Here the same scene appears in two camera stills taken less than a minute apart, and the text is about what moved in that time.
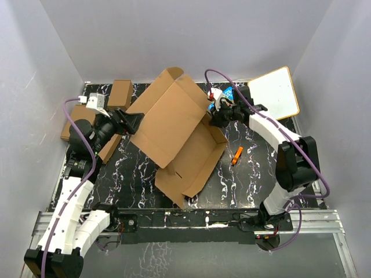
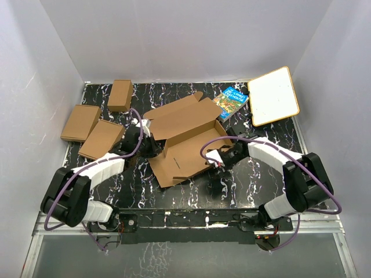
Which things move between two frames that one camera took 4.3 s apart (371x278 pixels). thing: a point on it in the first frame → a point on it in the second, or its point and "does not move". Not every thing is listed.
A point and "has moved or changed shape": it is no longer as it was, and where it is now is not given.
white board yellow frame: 275,91 does not move
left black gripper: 121,121 → 155,149
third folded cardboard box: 120,94 does not move
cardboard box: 177,130 has moved or changed shape
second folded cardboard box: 79,112 does not move
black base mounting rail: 193,226 does not move
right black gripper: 217,119 → 226,167
